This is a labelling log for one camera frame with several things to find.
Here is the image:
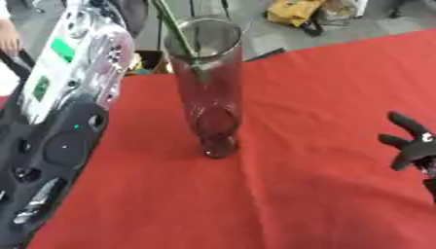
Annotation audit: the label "person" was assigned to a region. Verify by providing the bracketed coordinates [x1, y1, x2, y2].
[0, 0, 24, 98]

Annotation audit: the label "tall clear glass vase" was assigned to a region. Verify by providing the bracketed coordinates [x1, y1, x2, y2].
[162, 18, 245, 160]

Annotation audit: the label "yellow bag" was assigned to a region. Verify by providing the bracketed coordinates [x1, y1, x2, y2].
[264, 0, 327, 37]

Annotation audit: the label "green flower stem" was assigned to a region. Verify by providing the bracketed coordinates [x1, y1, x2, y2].
[148, 0, 213, 82]

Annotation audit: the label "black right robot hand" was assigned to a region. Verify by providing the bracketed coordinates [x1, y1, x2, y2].
[378, 111, 436, 202]

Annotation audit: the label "cardboard box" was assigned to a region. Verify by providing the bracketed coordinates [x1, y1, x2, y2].
[126, 49, 176, 76]

